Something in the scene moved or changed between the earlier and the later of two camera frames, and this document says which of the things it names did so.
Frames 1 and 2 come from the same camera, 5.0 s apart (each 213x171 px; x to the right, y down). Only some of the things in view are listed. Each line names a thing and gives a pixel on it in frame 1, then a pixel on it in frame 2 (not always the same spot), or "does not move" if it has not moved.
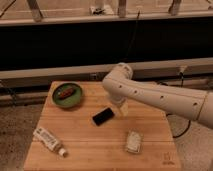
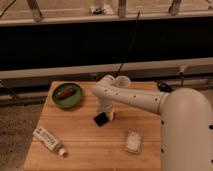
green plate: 71,101 does not move
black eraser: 103,116 does not move
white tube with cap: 50,141 does not move
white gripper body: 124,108 → 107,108
